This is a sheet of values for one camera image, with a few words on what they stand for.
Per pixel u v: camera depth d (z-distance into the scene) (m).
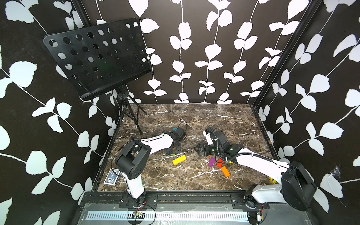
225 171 0.84
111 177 0.80
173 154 0.91
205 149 0.73
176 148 0.82
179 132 0.76
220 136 0.63
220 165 0.86
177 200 0.75
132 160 0.48
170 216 0.70
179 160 0.88
